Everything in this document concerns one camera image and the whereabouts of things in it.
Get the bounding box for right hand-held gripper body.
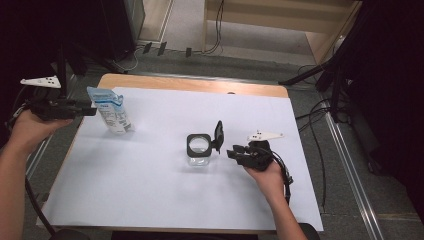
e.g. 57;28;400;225
238;129;285;173

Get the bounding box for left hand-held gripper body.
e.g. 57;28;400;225
19;75;85;122

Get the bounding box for white and blue pouch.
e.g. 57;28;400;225
86;86;134;135

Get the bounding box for clear jar with black lid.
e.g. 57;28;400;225
186;120;225;167

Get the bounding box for person's right hand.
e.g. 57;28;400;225
244;162;287;205

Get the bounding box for person's left hand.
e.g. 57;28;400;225
9;109;73;158

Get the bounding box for black metal stand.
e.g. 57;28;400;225
54;39;129;108
278;49;355;124

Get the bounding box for black curtain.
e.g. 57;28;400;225
334;0;424;228
0;0;105;149

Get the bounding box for white paper sheet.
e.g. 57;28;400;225
36;86;325;232

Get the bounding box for wooden table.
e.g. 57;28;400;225
36;73;325;235

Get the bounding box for dark grey cabinet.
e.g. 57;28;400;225
99;0;146;62

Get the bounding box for light wooden shelf unit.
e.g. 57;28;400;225
202;0;363;66

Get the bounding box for right hand-held gripper cable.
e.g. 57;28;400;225
266;147;295;206

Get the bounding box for hand-held gripper cable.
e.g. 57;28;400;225
4;85;58;238
266;147;295;206

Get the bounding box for metal floor rail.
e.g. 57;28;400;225
320;96;385;240
19;73;81;183

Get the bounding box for black floor cables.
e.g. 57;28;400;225
294;64;351;212

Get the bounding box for thin white floor cable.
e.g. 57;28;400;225
112;45;145;73

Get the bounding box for left hand-held gripper cable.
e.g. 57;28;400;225
4;85;58;238

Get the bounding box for hanging black cable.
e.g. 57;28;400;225
202;0;225;55

